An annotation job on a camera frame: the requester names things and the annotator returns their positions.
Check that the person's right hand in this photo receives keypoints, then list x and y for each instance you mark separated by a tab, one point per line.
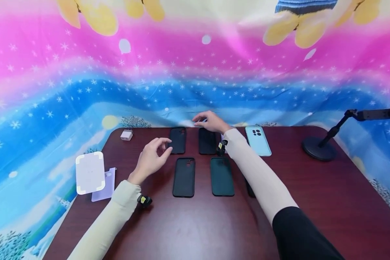
214	122

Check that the person's left hand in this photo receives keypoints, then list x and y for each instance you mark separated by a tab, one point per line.
148	160

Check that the person's left index finger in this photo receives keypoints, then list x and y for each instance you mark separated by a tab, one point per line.
159	141

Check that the person's right fingers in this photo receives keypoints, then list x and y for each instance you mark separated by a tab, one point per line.
201	120

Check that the person's left thumb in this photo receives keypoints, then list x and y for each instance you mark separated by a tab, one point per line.
166	153

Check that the person's left forearm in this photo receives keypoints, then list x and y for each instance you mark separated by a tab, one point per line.
112	220

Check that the person's right forearm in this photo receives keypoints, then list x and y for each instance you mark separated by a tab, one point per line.
263	184

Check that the black phone case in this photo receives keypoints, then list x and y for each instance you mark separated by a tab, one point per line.
250	189
178	142
184	177
207	142

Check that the white charger plug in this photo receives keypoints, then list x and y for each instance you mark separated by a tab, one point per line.
126	135

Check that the black wrist band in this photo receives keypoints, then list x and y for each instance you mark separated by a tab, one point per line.
144	200
221	147

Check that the dark green phone case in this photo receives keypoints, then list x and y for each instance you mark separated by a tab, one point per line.
221	177

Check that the light blue phone case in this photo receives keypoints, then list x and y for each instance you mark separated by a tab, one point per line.
258	141

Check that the light purple phone case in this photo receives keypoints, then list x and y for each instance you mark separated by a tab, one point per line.
106	187

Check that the white square stand plate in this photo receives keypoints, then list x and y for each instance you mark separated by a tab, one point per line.
90	172

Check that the black phone holder stand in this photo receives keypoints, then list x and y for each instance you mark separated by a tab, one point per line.
341	131

